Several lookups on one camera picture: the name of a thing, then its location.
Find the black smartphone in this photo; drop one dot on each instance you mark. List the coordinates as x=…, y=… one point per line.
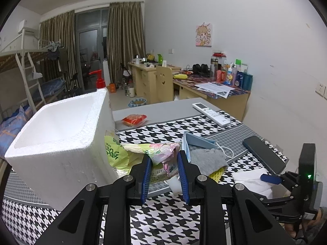
x=265, y=153

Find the yellow foam net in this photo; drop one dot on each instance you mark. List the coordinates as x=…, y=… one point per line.
x=217, y=174

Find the white air conditioner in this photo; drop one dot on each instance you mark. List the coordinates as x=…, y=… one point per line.
x=28, y=25

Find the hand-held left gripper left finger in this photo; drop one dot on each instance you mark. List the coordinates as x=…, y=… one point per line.
x=146, y=178

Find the brown curtain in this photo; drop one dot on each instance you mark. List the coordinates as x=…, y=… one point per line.
x=125, y=43
x=57, y=43

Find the white tissue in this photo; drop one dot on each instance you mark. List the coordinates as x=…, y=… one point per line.
x=247, y=181

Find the plain wooden desk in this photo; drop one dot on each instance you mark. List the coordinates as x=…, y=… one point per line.
x=143, y=81

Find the white wall socket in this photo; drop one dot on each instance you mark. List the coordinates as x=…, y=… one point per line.
x=319, y=89

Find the person's right hand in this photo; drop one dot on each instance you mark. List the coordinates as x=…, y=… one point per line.
x=317, y=220

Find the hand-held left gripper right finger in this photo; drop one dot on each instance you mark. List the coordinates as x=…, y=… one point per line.
x=183, y=178

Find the white red pump bottle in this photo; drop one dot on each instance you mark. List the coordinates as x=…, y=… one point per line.
x=100, y=83

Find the wooden chair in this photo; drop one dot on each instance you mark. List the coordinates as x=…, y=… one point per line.
x=163, y=84

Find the grey cloth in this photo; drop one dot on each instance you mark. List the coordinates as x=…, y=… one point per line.
x=207, y=160

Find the orange snack packet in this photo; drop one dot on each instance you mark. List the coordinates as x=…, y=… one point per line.
x=134, y=120

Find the printed paper sheets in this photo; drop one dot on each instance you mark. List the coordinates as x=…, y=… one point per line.
x=214, y=88

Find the glass balcony door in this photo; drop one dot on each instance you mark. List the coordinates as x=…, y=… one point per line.
x=89, y=46

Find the wooden desk with printed mat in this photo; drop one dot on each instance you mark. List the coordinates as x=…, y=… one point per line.
x=240, y=104

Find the yellow pouch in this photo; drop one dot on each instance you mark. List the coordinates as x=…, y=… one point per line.
x=180, y=76

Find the cluster of toiletry bottles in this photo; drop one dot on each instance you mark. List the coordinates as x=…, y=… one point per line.
x=235, y=76

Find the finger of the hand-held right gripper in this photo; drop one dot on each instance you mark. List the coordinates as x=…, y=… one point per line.
x=276, y=200
x=269, y=178

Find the white metal bunk bed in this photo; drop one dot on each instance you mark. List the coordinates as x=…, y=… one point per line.
x=25, y=52

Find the white remote control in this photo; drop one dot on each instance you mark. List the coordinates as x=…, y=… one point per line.
x=212, y=113

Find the white foam box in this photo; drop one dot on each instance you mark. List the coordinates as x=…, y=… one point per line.
x=63, y=163

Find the dark hanging clothes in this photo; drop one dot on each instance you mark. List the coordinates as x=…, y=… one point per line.
x=60, y=56

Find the floral plastic packet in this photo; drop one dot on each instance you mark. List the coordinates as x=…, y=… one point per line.
x=163, y=155

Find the cartoon wall poster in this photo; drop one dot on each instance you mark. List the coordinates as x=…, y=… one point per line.
x=204, y=34

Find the blue face mask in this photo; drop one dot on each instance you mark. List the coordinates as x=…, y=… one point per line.
x=196, y=141

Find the black headphones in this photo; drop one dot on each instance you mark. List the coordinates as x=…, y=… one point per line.
x=200, y=69

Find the blue orange quilt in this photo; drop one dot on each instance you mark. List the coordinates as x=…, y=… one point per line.
x=12, y=130

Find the houndstooth blanket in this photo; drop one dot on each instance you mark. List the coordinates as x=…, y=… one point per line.
x=163, y=132

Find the green plastic bag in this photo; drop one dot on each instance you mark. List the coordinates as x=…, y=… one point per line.
x=115, y=155

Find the green bottle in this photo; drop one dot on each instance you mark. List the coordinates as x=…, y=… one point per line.
x=160, y=59

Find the blue checked mattress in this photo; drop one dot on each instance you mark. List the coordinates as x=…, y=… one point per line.
x=52, y=85

